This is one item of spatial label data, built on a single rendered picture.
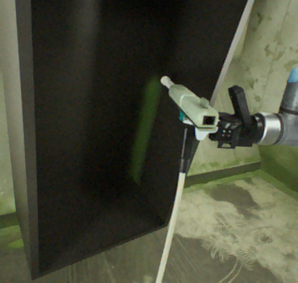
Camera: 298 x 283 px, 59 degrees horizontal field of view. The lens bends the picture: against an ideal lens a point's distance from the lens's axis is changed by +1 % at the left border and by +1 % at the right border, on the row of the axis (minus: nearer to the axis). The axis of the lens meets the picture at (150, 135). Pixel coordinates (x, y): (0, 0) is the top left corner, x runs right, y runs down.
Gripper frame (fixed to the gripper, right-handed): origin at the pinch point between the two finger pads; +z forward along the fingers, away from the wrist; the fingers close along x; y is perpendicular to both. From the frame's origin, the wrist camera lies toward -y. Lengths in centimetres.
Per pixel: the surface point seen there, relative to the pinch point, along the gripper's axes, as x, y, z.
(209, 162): 136, 86, -78
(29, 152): -2.5, 10.7, 38.8
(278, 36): 170, -26, -132
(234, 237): 65, 106, -72
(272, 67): 168, 1, -133
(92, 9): 34.2, -23.4, 26.4
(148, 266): 46, 107, -9
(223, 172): 136, 97, -93
